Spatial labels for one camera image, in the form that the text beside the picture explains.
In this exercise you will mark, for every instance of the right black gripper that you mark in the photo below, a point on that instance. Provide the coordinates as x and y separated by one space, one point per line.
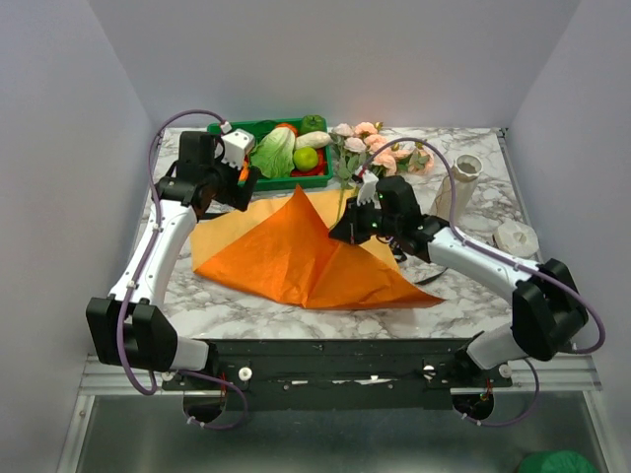
347 230

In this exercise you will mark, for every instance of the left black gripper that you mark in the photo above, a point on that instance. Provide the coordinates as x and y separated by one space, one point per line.
237 196

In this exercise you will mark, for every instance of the orange wrapping paper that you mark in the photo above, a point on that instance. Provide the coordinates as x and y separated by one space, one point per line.
280 249

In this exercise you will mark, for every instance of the black printed ribbon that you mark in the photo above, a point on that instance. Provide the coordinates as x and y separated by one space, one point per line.
415 270

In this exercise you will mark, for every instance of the pink flower stem two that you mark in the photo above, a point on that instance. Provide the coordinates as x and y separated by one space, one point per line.
386 162

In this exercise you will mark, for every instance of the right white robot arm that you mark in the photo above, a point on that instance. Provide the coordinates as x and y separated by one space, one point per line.
546 313

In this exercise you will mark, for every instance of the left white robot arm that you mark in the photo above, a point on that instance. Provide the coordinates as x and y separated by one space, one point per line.
127 326

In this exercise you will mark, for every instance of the white ribbed vase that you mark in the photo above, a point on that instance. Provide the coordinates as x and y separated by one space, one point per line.
466 171

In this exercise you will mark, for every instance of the orange carrot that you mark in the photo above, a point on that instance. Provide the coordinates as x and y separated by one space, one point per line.
244 173

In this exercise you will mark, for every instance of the green cabbage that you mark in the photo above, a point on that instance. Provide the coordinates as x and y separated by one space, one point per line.
273 155

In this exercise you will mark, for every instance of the red chili pepper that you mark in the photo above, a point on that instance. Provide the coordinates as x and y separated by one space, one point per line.
316 171

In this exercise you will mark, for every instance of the pink flower stem three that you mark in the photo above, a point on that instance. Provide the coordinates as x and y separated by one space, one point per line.
362 130

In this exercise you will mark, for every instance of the pink flower stem four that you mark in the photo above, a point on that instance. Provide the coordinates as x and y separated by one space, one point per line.
350 151

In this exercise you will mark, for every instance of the green lime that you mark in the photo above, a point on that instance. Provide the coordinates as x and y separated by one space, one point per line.
305 159

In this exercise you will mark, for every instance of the orange fruit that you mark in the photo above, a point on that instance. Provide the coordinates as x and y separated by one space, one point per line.
288 126

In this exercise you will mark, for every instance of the white radish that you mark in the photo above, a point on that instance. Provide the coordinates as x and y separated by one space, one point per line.
315 140

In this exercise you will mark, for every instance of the green bell pepper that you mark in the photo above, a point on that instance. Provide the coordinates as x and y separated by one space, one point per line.
312 123

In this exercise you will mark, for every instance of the green object bottom corner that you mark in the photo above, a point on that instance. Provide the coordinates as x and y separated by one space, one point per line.
556 461

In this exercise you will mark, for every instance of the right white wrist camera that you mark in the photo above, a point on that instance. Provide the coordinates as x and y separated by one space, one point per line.
367 182

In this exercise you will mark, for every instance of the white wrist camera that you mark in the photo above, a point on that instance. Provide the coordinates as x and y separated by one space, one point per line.
367 182
237 145

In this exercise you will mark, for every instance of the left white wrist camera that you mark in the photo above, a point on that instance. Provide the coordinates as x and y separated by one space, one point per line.
237 145

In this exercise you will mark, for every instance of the black base frame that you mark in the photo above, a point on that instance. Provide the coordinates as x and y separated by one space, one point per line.
349 374

